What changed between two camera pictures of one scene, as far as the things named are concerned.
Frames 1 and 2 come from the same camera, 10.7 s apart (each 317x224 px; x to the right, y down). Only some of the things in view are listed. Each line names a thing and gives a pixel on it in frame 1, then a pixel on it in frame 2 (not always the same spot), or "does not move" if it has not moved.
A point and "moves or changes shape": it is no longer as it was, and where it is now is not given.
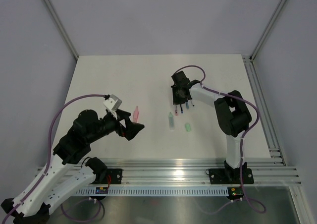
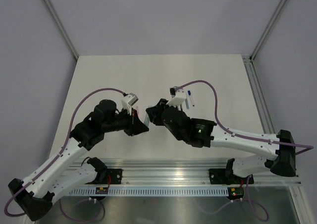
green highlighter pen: [171, 118] moves or changes shape
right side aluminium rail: [262, 107] does not move
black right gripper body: [178, 98] -> [158, 121]
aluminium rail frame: [272, 173] does not move
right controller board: [235, 192] does not move
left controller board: [101, 190] does not move
